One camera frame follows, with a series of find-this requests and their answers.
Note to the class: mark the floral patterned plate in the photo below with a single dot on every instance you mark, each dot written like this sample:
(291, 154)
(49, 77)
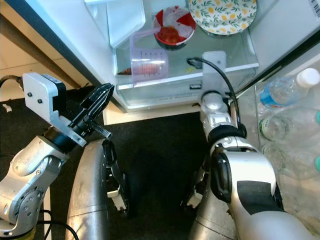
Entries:
(222, 15)

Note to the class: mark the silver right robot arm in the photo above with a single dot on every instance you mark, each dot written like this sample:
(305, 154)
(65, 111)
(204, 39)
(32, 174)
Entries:
(250, 170)

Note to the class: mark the orange brown carrot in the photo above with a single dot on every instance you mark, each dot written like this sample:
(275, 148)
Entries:
(145, 69)

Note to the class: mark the glass fridge shelf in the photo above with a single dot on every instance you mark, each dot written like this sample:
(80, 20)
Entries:
(185, 62)

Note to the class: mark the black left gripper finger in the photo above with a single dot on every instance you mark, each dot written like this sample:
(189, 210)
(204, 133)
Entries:
(102, 110)
(94, 100)

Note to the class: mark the purple clear measuring jug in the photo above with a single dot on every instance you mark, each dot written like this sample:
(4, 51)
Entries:
(150, 67)

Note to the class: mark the large black carpet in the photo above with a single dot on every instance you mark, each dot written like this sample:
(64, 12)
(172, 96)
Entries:
(155, 165)

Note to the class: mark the red white bowl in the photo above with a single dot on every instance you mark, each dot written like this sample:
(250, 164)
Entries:
(172, 32)

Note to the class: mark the green label water bottle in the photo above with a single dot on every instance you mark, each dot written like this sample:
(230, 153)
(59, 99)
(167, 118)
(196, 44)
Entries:
(285, 127)

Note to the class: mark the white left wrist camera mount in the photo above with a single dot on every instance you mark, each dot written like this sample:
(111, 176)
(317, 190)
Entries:
(42, 95)

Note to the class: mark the silver fridge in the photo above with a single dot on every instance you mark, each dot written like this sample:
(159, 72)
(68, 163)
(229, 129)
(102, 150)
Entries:
(70, 30)

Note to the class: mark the blue label water bottle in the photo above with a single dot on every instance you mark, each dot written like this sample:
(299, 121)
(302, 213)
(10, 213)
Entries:
(280, 90)

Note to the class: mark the silver left robot leg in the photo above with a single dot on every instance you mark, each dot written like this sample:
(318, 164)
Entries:
(95, 190)

